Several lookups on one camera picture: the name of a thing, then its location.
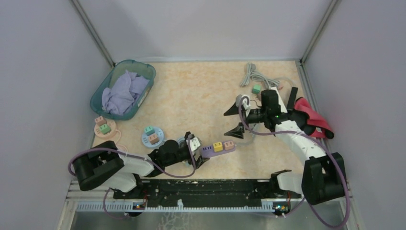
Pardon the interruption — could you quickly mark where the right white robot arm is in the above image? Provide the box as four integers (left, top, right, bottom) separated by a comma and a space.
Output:
224, 89, 349, 205

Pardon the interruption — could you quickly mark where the brown plug on blue socket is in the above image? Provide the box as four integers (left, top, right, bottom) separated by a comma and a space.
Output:
148, 133, 160, 145

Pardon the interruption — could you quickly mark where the purple cloth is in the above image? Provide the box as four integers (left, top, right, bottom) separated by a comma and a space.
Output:
101, 70, 150, 115

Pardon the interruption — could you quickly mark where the yellow plug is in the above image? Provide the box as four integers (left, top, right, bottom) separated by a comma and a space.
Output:
213, 142, 223, 152

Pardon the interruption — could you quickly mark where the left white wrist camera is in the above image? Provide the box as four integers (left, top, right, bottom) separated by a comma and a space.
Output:
187, 137, 202, 153

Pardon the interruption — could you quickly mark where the purple power strip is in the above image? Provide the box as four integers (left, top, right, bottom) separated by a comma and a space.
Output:
200, 140, 236, 158

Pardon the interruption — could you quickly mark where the black power strip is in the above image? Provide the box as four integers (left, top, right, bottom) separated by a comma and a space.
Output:
286, 87, 298, 113

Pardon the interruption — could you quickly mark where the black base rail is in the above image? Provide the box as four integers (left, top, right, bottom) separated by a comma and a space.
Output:
113, 178, 302, 210

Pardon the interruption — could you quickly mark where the white power strip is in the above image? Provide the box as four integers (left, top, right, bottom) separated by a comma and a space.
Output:
269, 86, 287, 113

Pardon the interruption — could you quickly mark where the purple cable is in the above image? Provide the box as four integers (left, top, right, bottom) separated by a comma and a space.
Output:
68, 135, 198, 220
237, 96, 351, 230

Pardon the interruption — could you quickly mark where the teal plastic basin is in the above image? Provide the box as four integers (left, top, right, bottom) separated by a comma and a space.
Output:
90, 59, 156, 120

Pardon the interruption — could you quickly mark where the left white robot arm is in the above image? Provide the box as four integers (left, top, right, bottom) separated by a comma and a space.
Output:
68, 132, 208, 198

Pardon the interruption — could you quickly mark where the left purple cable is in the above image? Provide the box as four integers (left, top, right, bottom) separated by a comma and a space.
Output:
68, 135, 198, 220

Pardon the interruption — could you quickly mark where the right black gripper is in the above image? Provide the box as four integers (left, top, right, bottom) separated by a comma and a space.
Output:
224, 102, 267, 139

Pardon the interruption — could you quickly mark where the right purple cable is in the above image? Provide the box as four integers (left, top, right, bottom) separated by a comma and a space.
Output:
237, 96, 351, 230

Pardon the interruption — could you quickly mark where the blue round socket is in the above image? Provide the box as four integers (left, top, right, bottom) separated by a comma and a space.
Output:
141, 126, 165, 149

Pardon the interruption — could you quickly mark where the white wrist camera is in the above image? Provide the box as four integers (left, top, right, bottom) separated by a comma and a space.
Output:
187, 137, 202, 153
235, 94, 250, 110

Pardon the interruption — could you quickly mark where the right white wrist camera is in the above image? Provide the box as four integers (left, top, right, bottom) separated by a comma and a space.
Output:
235, 94, 250, 110

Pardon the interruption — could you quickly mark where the white strip grey cable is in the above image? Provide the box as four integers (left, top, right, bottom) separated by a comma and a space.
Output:
239, 62, 282, 90

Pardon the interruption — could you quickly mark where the pink round socket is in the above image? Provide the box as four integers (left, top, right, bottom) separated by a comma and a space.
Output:
93, 119, 118, 139

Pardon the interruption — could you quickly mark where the pink coiled cable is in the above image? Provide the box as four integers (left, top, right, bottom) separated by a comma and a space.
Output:
113, 128, 129, 153

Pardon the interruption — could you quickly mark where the red and black cloth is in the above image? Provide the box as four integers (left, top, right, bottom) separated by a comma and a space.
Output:
293, 97, 334, 139

